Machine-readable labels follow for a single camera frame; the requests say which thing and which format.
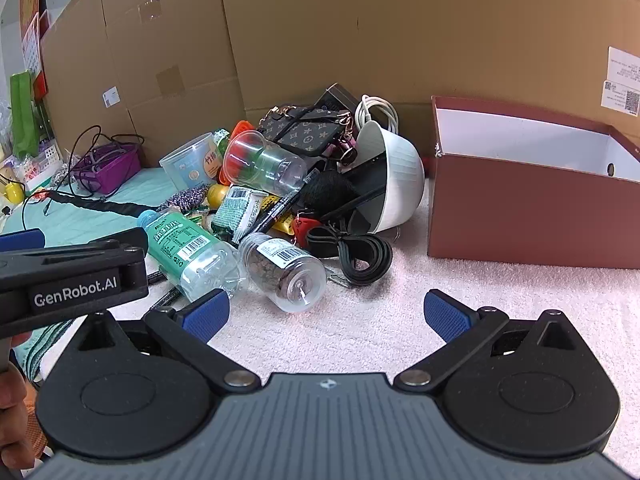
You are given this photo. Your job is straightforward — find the black flat case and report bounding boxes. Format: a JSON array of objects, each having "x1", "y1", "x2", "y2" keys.
[{"x1": 344, "y1": 157, "x2": 389, "y2": 232}]

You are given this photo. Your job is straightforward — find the black fuzzy pouch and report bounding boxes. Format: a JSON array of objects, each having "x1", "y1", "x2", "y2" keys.
[{"x1": 294, "y1": 170, "x2": 357, "y2": 217}]

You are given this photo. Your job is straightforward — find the black marker pen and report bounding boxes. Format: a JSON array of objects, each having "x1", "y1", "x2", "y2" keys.
[
  {"x1": 147, "y1": 270, "x2": 184, "y2": 311},
  {"x1": 241, "y1": 167, "x2": 322, "y2": 244}
]

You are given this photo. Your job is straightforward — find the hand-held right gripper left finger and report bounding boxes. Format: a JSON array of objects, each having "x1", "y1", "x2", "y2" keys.
[{"x1": 65, "y1": 288, "x2": 261, "y2": 392}]

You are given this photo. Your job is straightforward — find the red-brown cardboard box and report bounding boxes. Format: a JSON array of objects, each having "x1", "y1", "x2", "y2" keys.
[{"x1": 427, "y1": 95, "x2": 640, "y2": 271}]

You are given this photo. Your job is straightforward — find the clear cup with blue print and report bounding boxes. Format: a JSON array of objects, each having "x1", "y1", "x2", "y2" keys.
[{"x1": 159, "y1": 132, "x2": 224, "y2": 192}]

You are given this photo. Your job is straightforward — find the green bag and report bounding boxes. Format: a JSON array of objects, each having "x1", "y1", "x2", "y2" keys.
[{"x1": 10, "y1": 71, "x2": 42, "y2": 159}]

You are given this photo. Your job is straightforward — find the long black strap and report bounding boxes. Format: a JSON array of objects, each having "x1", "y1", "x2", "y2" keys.
[{"x1": 30, "y1": 191, "x2": 168, "y2": 222}]

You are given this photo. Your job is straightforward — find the red clip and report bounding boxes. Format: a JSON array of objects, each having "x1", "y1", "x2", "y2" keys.
[{"x1": 291, "y1": 212, "x2": 322, "y2": 249}]

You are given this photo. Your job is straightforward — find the purple plastic basket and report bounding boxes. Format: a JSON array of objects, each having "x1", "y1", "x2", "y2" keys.
[{"x1": 70, "y1": 142, "x2": 144, "y2": 196}]

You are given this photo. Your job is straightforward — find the dark grey box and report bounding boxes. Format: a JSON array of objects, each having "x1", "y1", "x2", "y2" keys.
[{"x1": 315, "y1": 84, "x2": 357, "y2": 114}]

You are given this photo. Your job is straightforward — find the green white snack packet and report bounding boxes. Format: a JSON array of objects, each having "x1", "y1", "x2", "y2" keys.
[{"x1": 212, "y1": 186, "x2": 267, "y2": 244}]

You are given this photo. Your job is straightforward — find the person's left hand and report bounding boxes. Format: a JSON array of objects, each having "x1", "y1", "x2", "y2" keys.
[{"x1": 0, "y1": 366, "x2": 42, "y2": 468}]

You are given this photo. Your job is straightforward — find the brown patterned purse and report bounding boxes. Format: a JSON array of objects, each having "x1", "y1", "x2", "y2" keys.
[{"x1": 257, "y1": 105, "x2": 358, "y2": 159}]

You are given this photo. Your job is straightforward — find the red wall calendar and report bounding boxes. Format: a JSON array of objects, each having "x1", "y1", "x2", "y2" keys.
[{"x1": 19, "y1": 0, "x2": 52, "y2": 97}]

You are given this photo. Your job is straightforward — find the small clear jar brown contents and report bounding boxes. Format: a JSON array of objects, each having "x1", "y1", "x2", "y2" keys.
[{"x1": 239, "y1": 232, "x2": 329, "y2": 314}]

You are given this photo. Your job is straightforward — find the white coiled cable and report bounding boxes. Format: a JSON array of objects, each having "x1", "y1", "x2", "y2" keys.
[{"x1": 355, "y1": 94, "x2": 400, "y2": 134}]

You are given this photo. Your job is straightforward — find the water bottle with green label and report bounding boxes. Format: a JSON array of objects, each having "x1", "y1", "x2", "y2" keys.
[{"x1": 137, "y1": 209, "x2": 247, "y2": 304}]

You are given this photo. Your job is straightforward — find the brown cardboard backdrop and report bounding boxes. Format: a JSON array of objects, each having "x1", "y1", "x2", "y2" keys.
[{"x1": 37, "y1": 0, "x2": 640, "y2": 171}]

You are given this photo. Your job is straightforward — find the dark cables in basket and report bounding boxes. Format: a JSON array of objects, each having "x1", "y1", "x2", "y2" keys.
[{"x1": 52, "y1": 125, "x2": 147, "y2": 196}]

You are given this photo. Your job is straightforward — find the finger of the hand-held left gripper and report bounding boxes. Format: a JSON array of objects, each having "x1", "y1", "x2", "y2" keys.
[{"x1": 0, "y1": 228, "x2": 47, "y2": 253}]

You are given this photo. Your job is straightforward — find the black strap bundle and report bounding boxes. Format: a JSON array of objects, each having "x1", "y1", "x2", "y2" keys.
[{"x1": 305, "y1": 225, "x2": 394, "y2": 289}]

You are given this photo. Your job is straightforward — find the clear plastic cup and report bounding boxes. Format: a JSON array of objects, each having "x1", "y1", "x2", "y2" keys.
[{"x1": 222, "y1": 130, "x2": 309, "y2": 197}]

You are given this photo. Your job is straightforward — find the white ceramic bowl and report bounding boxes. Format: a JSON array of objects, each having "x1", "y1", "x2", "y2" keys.
[{"x1": 350, "y1": 121, "x2": 426, "y2": 234}]

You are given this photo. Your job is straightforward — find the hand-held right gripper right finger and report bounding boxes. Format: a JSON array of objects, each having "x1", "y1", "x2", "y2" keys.
[{"x1": 394, "y1": 290, "x2": 586, "y2": 392}]

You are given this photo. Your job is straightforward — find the teal mat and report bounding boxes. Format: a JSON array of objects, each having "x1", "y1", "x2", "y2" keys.
[{"x1": 0, "y1": 166, "x2": 211, "y2": 386}]

